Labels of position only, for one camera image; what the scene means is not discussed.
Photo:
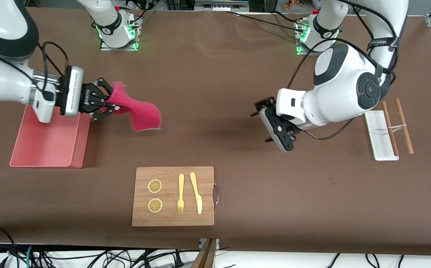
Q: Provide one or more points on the small metal bracket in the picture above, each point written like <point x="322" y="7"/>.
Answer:
<point x="217" y="242"/>

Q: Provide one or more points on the pink plastic bin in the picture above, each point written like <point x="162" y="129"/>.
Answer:
<point x="48" y="145"/>

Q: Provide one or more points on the silver metal device box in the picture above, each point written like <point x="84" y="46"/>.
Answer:
<point x="219" y="5"/>

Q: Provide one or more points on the yellow plastic fork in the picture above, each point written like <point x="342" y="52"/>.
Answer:
<point x="181" y="186"/>

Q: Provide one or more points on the lemon slice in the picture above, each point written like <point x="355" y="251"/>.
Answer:
<point x="155" y="205"/>
<point x="155" y="186"/>

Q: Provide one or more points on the yellow plastic knife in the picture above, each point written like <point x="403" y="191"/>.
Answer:
<point x="196" y="193"/>

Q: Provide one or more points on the brown wooden plank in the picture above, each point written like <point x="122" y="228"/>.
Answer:
<point x="205" y="257"/>

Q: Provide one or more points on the small orange object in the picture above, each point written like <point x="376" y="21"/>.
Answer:
<point x="290" y="4"/>

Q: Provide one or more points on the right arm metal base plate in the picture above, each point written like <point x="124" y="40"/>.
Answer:
<point x="105" y="47"/>

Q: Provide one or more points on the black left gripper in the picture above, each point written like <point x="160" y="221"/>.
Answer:
<point x="263" y="104"/>

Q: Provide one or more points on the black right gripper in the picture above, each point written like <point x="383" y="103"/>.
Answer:
<point x="87" y="97"/>

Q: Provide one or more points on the pink microfibre cloth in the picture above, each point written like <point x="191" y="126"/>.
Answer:
<point x="144" y="115"/>

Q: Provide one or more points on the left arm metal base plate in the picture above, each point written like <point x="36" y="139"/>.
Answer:
<point x="327" y="53"/>

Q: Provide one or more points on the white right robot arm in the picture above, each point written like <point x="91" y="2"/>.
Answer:
<point x="3" y="83"/>

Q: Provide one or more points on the white rectangular tray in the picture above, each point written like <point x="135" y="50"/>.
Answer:
<point x="380" y="145"/>

